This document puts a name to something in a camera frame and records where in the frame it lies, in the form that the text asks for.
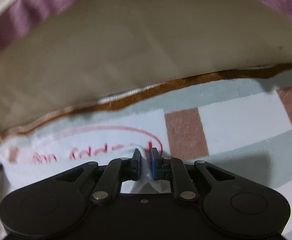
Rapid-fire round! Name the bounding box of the checkered mat with black dog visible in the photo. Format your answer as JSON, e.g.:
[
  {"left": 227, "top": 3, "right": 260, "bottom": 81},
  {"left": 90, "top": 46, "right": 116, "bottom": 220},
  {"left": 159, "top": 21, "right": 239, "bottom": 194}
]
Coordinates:
[{"left": 0, "top": 65, "right": 292, "bottom": 240}]

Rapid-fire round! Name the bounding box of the beige bed base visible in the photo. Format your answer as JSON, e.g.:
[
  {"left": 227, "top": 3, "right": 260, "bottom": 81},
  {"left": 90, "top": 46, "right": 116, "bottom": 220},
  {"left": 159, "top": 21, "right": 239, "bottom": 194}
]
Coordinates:
[{"left": 0, "top": 0, "right": 292, "bottom": 135}]

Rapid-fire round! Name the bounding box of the white quilt with red bears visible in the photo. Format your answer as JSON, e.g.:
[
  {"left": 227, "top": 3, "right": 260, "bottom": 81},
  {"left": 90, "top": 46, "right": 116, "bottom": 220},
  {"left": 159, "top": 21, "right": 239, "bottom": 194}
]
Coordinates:
[{"left": 0, "top": 0, "right": 292, "bottom": 60}]

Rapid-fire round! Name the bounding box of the light grey printed t-shirt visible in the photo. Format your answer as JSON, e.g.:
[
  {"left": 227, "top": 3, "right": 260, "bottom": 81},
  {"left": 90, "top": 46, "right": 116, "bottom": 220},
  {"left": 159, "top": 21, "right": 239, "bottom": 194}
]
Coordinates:
[{"left": 133, "top": 144, "right": 172, "bottom": 194}]

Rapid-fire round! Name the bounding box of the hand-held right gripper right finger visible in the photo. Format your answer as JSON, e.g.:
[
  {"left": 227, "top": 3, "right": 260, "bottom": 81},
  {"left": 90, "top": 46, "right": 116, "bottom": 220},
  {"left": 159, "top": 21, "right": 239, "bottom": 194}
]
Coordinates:
[{"left": 149, "top": 147, "right": 236, "bottom": 203}]

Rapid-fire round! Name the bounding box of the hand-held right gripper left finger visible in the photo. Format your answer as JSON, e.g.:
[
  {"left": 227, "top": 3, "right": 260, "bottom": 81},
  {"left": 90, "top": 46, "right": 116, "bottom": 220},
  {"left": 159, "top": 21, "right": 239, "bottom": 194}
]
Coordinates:
[{"left": 55, "top": 149, "right": 141, "bottom": 203}]

